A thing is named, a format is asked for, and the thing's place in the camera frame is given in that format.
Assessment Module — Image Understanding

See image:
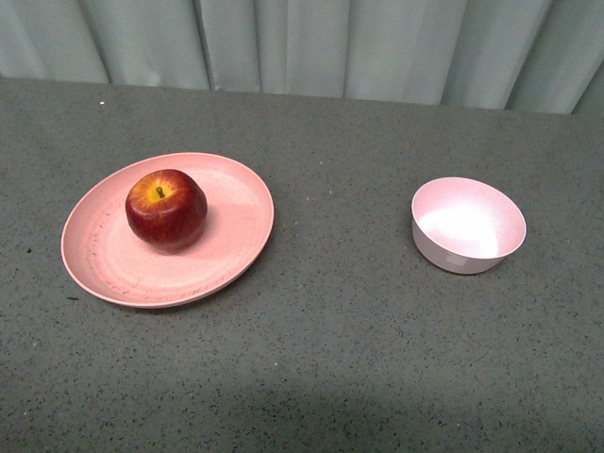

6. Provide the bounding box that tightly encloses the pink round plate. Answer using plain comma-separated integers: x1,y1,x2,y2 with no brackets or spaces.
61,152,275,309

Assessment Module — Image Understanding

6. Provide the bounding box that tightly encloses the red apple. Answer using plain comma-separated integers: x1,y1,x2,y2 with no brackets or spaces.
125,169,208,252

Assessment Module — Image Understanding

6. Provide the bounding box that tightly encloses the pale pink bowl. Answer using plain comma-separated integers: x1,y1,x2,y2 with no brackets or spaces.
411,176,527,275

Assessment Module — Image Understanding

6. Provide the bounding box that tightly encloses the grey-white curtain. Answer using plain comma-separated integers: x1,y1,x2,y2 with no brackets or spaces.
1,0,603,115

